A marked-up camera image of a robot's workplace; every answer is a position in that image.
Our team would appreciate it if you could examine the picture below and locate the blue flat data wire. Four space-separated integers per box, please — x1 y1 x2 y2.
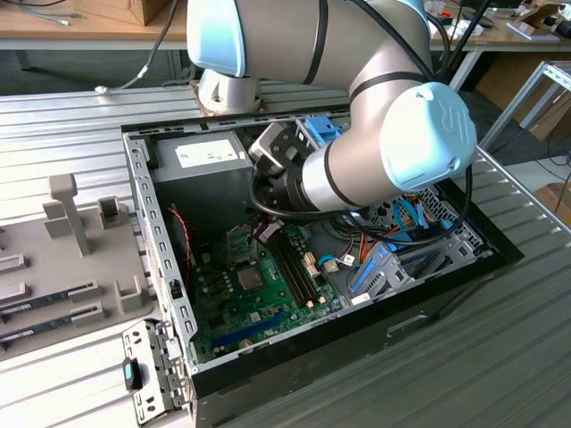
393 199 432 231

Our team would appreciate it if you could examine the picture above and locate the red black twisted wire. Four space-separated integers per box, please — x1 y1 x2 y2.
167 205 196 283

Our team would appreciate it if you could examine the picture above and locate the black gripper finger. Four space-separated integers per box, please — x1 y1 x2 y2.
251 218 287 245

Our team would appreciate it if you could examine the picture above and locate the teal black latch tab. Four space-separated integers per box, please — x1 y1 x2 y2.
122 356 146 392

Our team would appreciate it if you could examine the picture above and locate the black slanted pole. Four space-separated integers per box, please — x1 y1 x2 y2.
445 0 494 90

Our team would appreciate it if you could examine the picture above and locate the dark blue RAM stick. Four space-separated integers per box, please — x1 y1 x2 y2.
0 289 72 314
0 314 75 345

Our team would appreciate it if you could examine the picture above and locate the black RAM slot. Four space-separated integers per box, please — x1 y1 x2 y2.
280 234 319 305
276 235 313 307
285 231 323 302
271 238 308 309

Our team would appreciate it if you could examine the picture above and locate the large brown cardboard box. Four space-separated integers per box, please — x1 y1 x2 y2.
73 0 174 27

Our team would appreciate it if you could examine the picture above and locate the black case fan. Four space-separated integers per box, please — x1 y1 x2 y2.
162 207 197 291

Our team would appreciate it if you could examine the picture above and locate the hard disk in blue carrier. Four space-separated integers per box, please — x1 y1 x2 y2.
381 222 457 264

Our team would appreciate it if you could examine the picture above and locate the orange black wire bundle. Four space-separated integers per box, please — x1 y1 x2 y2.
311 220 402 271

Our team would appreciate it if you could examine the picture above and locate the green motherboard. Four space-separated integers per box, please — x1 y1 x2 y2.
189 218 348 365

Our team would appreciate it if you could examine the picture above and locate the brown cardboard floor box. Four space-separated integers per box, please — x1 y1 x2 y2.
512 86 571 143
534 181 571 224

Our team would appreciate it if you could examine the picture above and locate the grey cable with plug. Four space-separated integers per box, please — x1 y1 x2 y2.
94 0 180 95

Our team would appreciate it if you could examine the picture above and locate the blue expansion slot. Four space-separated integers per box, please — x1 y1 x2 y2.
211 311 287 354

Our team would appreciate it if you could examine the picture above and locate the silver green CPU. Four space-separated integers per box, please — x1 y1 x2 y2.
238 267 264 292

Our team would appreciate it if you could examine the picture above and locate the aluminium profile frame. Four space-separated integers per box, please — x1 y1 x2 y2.
479 60 571 152

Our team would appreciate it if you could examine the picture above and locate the grey parts rack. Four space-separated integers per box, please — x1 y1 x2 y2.
0 173 156 363

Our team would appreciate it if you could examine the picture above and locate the small open cardboard box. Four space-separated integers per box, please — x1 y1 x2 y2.
512 0 562 44

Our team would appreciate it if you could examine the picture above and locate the metal socket cover frame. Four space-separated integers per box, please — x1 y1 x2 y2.
226 225 261 269

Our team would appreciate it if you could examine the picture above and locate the grey slot retention bracket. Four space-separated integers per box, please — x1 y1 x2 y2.
122 318 198 425

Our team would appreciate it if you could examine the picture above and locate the blue plastic drive latch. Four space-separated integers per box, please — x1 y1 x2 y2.
305 114 350 149

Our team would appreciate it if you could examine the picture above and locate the CPU socket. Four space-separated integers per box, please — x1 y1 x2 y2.
235 265 271 297

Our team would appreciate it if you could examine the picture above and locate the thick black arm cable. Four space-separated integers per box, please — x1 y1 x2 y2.
247 0 475 244

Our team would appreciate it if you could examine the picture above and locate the wooden desk white frame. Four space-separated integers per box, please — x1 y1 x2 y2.
0 0 191 70
427 0 571 106

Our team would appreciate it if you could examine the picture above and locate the grey power supply unit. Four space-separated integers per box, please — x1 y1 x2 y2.
150 131 256 224

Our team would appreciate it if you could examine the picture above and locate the blue plastic carrier rail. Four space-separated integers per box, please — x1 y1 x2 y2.
351 256 381 296

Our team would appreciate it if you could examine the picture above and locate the black open PC case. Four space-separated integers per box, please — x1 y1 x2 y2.
120 101 526 428

